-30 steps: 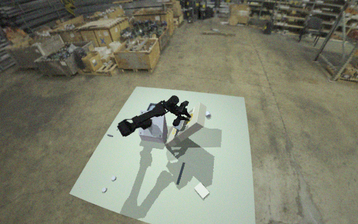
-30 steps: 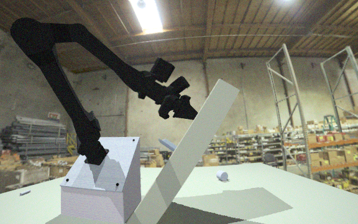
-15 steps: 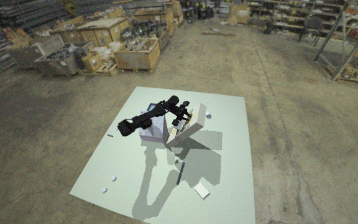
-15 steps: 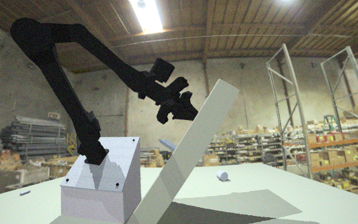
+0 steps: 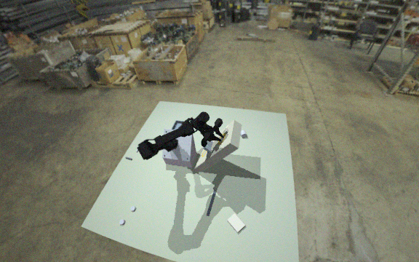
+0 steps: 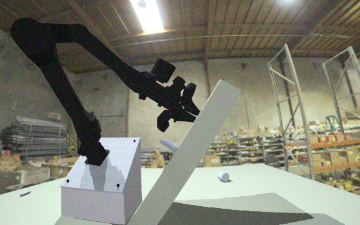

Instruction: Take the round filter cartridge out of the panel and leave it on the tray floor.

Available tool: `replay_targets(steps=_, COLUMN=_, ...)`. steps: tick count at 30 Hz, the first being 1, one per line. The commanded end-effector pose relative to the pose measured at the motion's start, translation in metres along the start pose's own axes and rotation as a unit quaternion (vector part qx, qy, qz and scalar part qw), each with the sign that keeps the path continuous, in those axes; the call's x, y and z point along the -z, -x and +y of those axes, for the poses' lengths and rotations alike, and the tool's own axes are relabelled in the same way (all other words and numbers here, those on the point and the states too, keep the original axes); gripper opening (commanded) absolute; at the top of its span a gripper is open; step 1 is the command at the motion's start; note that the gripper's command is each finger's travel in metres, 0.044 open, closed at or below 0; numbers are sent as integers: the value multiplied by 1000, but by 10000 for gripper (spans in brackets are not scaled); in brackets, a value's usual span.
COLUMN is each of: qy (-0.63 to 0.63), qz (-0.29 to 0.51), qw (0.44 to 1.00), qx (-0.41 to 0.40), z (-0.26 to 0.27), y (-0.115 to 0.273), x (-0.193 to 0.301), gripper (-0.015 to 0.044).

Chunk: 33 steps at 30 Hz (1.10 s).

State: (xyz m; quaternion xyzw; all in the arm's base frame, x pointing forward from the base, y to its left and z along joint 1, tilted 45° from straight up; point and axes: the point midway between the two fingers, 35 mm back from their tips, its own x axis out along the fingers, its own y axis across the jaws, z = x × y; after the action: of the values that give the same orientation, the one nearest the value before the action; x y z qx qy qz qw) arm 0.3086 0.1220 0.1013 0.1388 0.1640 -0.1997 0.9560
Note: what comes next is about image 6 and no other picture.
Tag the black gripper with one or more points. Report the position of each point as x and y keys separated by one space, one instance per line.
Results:
x=176 y=110

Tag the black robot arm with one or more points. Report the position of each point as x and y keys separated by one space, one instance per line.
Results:
x=38 y=42

